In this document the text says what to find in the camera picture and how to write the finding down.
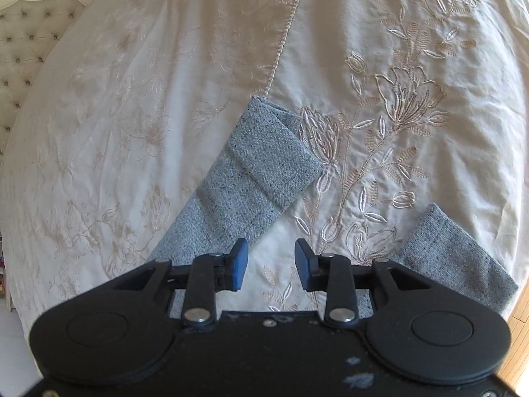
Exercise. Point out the grey knit sweater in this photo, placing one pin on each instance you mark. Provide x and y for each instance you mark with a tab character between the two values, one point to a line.
256	165

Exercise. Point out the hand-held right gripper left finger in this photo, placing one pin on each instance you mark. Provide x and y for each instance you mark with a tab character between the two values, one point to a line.
239	265

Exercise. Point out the cream embroidered bedspread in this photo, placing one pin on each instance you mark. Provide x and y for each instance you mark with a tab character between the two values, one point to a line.
124	132

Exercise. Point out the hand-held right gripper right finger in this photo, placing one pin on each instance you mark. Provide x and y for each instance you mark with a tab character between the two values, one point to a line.
303	269

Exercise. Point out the cream tufted headboard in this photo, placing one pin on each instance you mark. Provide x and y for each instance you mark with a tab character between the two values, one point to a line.
24	29

